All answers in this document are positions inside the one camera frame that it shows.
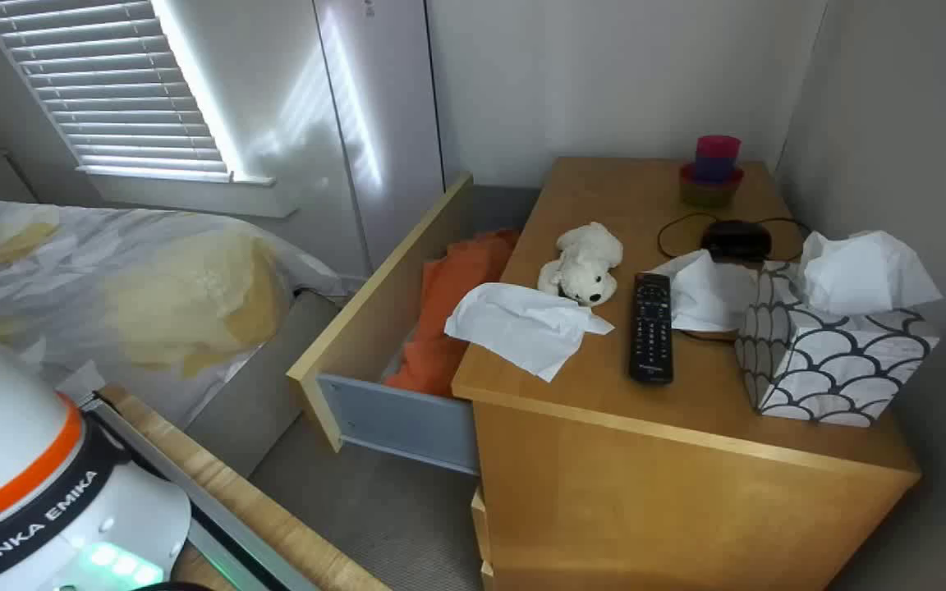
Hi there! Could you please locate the black remote control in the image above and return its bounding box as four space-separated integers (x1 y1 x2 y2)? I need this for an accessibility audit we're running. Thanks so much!
626 271 680 386

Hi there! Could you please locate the orange cloth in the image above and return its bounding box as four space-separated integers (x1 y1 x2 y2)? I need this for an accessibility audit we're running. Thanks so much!
380 225 521 401

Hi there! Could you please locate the flat white tissue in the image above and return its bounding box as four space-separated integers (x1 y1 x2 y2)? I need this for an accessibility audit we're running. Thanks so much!
440 280 617 383

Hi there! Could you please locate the white plush toy animal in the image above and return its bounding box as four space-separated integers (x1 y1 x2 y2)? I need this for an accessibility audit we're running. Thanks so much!
534 219 626 308

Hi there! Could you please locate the open wooden drawer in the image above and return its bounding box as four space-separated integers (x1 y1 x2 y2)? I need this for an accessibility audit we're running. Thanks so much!
286 175 542 480

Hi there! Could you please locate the white closet door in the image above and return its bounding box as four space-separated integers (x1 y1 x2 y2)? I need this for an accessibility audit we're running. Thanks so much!
308 0 448 268

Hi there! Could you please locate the crumpled white tissue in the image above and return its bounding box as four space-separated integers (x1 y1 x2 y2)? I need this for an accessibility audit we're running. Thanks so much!
646 245 768 337

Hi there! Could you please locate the light wooden nightstand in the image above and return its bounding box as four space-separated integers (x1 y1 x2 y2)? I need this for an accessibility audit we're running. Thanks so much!
448 154 926 591

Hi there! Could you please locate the black charging dock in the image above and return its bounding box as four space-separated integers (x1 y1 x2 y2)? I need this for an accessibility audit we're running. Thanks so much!
699 215 776 264

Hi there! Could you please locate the purple plastic cup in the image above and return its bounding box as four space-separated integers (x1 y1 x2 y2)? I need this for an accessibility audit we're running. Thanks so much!
694 157 742 186

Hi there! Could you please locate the purple candle jar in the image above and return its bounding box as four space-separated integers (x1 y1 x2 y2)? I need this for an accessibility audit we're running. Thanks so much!
694 132 745 168

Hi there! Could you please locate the white window sill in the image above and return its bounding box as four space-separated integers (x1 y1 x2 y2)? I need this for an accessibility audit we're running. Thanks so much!
73 161 301 222

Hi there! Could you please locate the scallop patterned tissue box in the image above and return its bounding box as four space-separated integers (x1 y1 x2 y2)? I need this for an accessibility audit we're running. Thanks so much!
732 260 946 428

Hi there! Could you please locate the white tissue in box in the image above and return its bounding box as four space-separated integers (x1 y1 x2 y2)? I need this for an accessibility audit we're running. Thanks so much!
793 225 946 317

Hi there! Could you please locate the white window blind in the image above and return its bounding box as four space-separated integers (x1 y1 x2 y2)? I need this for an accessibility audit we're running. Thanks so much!
0 0 235 184

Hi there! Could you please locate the bed with white sheet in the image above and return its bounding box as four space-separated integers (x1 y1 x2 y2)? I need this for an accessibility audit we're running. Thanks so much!
0 191 357 427

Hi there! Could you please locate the thin black dock cable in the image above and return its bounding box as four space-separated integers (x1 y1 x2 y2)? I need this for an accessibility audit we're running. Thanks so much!
653 211 817 271

